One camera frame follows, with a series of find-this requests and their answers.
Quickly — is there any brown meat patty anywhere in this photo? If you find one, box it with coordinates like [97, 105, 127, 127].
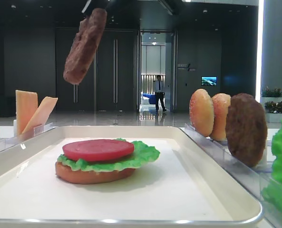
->
[63, 8, 107, 85]
[225, 93, 267, 167]

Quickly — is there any green lettuce leaf on burger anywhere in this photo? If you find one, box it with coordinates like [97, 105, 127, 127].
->
[57, 141, 160, 172]

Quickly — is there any red tomato slice on burger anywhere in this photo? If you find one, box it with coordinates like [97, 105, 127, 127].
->
[62, 139, 135, 162]

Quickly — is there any orange cheese slice right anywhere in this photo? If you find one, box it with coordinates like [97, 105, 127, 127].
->
[22, 96, 58, 133]

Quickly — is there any orange cheese slice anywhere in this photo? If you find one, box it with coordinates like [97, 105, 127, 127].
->
[15, 90, 38, 135]
[22, 96, 58, 133]

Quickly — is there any orange cheese slice left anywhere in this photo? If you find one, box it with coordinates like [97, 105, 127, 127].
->
[15, 90, 38, 135]

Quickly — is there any person in white shirt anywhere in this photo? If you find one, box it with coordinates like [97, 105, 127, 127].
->
[154, 75, 166, 112]

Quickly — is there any standing bun slice far left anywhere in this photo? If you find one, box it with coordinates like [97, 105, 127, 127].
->
[189, 89, 214, 137]

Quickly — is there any standing bun slice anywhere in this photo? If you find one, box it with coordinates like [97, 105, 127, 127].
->
[189, 89, 214, 137]
[210, 93, 231, 141]

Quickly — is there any standing bun slice far right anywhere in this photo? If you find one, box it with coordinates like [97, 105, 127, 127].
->
[210, 93, 231, 141]

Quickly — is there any white rectangular metal tray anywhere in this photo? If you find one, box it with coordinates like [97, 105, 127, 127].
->
[0, 126, 263, 228]

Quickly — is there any bottom bun on tray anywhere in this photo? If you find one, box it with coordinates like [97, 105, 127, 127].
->
[55, 162, 135, 184]

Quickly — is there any potted plants planter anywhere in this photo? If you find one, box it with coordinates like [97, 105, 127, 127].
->
[261, 86, 282, 123]

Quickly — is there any wall display screen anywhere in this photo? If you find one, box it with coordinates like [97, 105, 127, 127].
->
[201, 76, 217, 86]

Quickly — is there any clear acrylic rail right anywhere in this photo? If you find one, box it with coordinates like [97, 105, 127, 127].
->
[184, 123, 282, 228]

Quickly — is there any clear acrylic rail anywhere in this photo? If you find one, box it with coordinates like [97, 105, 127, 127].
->
[184, 123, 282, 228]
[0, 123, 55, 152]

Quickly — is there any clear acrylic rail left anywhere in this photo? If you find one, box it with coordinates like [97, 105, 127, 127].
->
[0, 123, 55, 152]

